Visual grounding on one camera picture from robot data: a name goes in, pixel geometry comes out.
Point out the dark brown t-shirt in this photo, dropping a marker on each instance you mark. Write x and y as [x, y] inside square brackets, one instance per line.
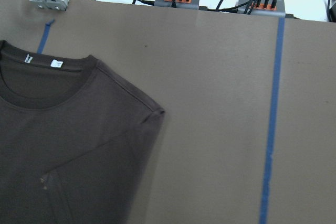
[75, 139]

